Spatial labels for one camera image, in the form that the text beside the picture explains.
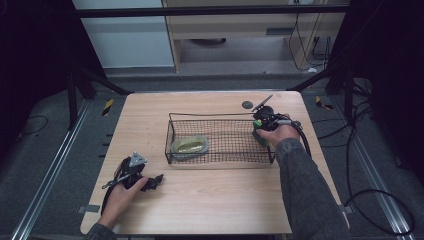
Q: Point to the light wooden desk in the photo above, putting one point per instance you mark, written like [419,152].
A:
[233,30]

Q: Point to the green and yellow sponge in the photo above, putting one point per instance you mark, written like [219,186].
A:
[260,135]

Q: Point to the grey round table grommet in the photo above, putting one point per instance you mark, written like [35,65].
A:
[247,104]

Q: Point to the grey table bracket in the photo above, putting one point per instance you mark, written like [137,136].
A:
[347,209]
[88,208]

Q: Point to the black metal stand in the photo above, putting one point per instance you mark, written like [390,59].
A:
[336,83]
[80,90]

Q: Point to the white cabinet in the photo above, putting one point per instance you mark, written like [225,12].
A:
[126,40]

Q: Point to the black horizontal bar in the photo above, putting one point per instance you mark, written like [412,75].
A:
[200,11]

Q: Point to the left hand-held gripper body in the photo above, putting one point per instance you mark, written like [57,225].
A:
[131,170]

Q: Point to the yellow and black tape strip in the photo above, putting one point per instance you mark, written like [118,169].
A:
[322,103]
[107,107]

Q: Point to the person's right hand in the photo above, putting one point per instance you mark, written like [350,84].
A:
[279,132]

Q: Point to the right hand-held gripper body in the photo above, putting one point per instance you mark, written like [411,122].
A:
[266,117]

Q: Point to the person's left hand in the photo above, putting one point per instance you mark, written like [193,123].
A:
[121,200]

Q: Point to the metal floor rail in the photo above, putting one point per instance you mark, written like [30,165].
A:
[50,170]
[376,173]

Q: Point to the black curtain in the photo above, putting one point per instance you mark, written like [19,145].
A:
[390,76]
[30,66]

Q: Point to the green soap dish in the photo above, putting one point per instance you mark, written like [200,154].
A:
[190,146]

